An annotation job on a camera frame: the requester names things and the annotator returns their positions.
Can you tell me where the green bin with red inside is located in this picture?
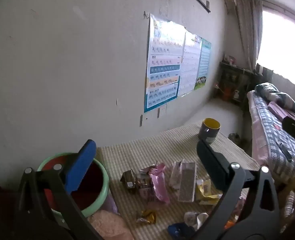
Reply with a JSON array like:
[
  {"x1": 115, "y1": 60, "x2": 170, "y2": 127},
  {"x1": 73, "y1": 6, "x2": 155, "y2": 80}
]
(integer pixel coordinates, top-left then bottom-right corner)
[{"x1": 37, "y1": 152, "x2": 118, "y2": 227}]

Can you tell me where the dark wooden shelf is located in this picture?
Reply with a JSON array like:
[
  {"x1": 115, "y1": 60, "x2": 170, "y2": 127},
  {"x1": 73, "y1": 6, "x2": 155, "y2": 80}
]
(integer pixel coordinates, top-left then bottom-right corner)
[{"x1": 214, "y1": 61, "x2": 256, "y2": 105}]

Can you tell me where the pale curtain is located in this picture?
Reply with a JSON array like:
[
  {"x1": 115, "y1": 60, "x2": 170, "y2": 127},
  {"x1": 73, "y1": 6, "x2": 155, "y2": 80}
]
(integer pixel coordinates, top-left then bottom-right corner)
[{"x1": 234, "y1": 0, "x2": 263, "y2": 72}]

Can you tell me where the pale yellow wrapper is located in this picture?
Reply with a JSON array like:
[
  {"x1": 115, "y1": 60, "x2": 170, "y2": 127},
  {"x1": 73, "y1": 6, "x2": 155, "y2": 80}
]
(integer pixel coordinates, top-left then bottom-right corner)
[{"x1": 195, "y1": 179, "x2": 223, "y2": 205}]

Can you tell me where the blue bordered wall poster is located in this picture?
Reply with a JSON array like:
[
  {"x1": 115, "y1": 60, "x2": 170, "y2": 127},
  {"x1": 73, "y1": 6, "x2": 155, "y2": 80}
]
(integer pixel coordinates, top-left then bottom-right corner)
[{"x1": 144, "y1": 14, "x2": 186, "y2": 113}]

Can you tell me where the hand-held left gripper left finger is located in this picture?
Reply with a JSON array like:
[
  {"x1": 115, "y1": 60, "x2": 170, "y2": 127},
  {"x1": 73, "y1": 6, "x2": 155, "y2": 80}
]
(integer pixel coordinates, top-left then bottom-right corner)
[{"x1": 13, "y1": 139, "x2": 103, "y2": 240}]

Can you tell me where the bright window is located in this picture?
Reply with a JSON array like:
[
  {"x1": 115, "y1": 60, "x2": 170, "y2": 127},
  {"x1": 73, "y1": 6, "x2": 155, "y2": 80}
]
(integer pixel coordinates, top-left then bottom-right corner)
[{"x1": 256, "y1": 10, "x2": 295, "y2": 90}]

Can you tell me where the pink striped blanket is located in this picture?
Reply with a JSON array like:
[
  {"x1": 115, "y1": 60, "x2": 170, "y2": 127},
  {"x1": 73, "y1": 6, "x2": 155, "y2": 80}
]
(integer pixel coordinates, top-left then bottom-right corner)
[{"x1": 267, "y1": 101, "x2": 295, "y2": 128}]

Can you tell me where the brown white snack packet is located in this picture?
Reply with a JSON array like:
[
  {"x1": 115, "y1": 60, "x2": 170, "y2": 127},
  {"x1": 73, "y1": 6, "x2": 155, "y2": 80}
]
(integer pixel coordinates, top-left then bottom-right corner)
[{"x1": 136, "y1": 165, "x2": 156, "y2": 200}]

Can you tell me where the orange packet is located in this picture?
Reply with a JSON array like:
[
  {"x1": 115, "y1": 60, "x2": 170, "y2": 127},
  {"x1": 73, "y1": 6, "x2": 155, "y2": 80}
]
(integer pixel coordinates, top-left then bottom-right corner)
[{"x1": 224, "y1": 216, "x2": 238, "y2": 230}]

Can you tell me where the yellow gold snack packet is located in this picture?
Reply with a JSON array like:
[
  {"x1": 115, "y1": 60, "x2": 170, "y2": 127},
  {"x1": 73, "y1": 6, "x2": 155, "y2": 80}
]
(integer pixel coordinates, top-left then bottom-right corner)
[{"x1": 136, "y1": 209, "x2": 156, "y2": 225}]

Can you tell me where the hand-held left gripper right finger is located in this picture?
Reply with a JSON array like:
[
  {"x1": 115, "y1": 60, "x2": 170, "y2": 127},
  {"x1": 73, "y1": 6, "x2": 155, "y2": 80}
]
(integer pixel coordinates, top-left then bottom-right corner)
[{"x1": 195, "y1": 140, "x2": 281, "y2": 240}]

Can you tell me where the small brown carton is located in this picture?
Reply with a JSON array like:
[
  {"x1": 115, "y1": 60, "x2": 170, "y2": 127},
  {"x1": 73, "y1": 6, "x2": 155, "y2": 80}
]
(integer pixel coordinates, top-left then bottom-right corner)
[{"x1": 120, "y1": 169, "x2": 137, "y2": 194}]

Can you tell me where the green wall poster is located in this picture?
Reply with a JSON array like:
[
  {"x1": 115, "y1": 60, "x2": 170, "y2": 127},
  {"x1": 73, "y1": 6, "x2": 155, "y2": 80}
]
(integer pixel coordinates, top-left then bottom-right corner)
[{"x1": 194, "y1": 38, "x2": 211, "y2": 90}]

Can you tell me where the dark metal wall rail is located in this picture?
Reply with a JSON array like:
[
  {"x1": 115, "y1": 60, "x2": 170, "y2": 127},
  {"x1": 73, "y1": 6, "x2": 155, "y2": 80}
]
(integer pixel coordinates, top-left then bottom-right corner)
[{"x1": 189, "y1": 0, "x2": 211, "y2": 13}]

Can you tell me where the grey white flat pack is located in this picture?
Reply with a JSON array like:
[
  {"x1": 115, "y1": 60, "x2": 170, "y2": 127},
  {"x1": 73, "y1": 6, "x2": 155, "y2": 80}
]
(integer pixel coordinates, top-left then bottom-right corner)
[{"x1": 178, "y1": 162, "x2": 196, "y2": 203}]

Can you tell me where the grey patterned duvet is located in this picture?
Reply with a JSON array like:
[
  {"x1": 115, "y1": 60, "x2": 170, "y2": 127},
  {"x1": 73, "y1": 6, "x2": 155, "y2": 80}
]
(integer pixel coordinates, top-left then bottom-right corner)
[{"x1": 255, "y1": 82, "x2": 295, "y2": 120}]

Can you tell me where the pink fuzzy cloth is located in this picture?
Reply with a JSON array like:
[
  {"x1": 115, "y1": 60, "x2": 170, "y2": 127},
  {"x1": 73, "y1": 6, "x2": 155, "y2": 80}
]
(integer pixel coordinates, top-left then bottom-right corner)
[{"x1": 88, "y1": 210, "x2": 134, "y2": 240}]

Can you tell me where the white wall poster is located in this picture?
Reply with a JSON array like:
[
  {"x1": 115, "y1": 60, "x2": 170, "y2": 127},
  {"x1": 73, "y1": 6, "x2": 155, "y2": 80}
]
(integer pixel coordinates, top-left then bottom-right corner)
[{"x1": 177, "y1": 31, "x2": 203, "y2": 98}]

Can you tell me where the grey mug with yellow inside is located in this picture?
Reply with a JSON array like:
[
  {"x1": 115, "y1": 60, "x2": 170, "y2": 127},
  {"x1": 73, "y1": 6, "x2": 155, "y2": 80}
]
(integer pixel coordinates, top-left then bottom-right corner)
[{"x1": 198, "y1": 118, "x2": 221, "y2": 143}]

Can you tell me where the blue wrapper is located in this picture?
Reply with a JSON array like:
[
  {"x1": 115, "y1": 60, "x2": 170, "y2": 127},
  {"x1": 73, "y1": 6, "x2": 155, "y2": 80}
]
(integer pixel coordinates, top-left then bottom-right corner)
[{"x1": 167, "y1": 222, "x2": 196, "y2": 239}]

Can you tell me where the wooden chair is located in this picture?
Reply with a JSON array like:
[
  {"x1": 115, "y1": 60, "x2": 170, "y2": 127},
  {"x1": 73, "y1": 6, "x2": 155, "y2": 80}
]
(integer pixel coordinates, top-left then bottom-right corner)
[{"x1": 279, "y1": 177, "x2": 295, "y2": 230}]

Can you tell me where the pink wrapper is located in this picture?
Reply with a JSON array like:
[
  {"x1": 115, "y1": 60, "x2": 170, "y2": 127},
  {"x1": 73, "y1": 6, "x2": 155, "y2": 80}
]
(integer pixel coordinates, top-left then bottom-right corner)
[{"x1": 149, "y1": 162, "x2": 171, "y2": 204}]

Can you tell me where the white crumpled wrapper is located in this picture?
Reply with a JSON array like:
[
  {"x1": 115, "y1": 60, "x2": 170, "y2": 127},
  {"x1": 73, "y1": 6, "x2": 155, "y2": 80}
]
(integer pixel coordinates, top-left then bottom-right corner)
[{"x1": 184, "y1": 211, "x2": 209, "y2": 230}]

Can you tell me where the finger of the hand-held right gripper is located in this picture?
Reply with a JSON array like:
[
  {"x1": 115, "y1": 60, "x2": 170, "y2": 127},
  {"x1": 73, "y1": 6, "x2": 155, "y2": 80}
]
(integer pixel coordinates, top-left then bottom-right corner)
[
  {"x1": 282, "y1": 116, "x2": 295, "y2": 145},
  {"x1": 275, "y1": 140, "x2": 293, "y2": 162}
]

